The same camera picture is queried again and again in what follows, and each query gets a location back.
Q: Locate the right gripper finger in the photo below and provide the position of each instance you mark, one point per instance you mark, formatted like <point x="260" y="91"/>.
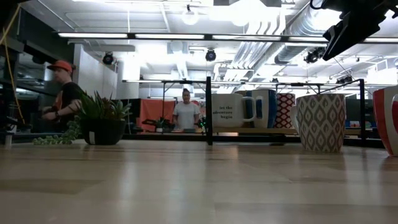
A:
<point x="345" y="34"/>

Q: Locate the gray white diamond-pattern mug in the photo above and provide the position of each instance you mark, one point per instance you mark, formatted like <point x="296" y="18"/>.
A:
<point x="320" y="123"/>

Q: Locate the red white diamond-pattern mug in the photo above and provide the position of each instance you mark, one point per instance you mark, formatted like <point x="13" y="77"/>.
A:
<point x="284" y="110"/>

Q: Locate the blue mug white panel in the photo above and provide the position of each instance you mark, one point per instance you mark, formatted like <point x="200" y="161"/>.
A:
<point x="267" y="109"/>

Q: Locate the white mug black lettering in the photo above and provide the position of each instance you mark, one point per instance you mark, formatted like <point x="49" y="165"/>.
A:
<point x="227" y="110"/>

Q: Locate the black ceiling spotlight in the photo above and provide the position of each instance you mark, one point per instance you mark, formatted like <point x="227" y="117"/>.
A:
<point x="314" y="55"/>
<point x="108" y="58"/>
<point x="210" y="55"/>

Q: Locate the person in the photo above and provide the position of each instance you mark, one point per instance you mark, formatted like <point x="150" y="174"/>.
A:
<point x="186" y="113"/>
<point x="66" y="96"/>

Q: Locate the orange cloth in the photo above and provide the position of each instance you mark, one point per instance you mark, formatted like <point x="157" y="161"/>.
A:
<point x="154" y="110"/>

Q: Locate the small potted plant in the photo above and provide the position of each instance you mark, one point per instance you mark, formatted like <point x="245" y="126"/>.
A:
<point x="160" y="126"/>

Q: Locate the succulent plant black pot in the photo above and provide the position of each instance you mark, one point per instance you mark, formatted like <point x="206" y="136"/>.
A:
<point x="102" y="130"/>

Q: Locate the silver ceiling duct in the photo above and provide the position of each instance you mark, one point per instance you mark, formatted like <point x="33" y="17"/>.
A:
<point x="298" y="37"/>

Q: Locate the wooden shelf black metal frame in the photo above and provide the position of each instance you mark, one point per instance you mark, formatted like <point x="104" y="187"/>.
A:
<point x="209" y="124"/>

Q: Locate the background black rig frame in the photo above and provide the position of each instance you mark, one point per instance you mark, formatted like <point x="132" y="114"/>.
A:
<point x="164" y="93"/>

